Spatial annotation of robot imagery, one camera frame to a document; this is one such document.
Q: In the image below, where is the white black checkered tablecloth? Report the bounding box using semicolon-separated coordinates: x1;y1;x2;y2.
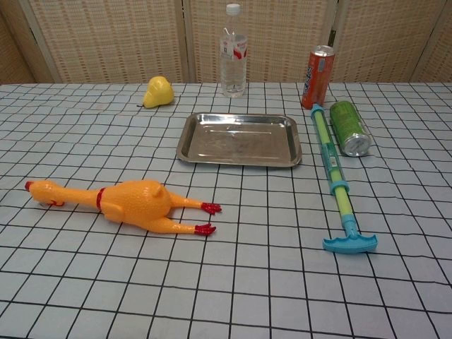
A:
0;83;452;339

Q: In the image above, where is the woven beige folding screen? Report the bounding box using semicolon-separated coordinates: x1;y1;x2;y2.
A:
0;0;452;85

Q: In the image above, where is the rectangular metal tray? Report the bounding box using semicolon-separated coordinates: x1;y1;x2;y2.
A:
176;112;304;169

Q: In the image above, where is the orange rubber chicken toy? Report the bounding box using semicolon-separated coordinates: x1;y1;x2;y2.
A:
25;179;223;237

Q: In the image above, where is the clear plastic water bottle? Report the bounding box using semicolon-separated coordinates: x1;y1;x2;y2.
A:
220;3;248;99

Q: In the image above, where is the yellow pear toy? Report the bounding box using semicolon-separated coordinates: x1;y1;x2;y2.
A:
137;76;176;109

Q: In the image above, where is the orange soda can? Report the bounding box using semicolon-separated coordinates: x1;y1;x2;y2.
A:
301;44;335;110

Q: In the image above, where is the green soda can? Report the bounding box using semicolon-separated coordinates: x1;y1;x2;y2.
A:
329;100;372;158

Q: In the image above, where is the blue green water pump toy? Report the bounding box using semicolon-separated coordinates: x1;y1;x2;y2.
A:
310;103;379;254

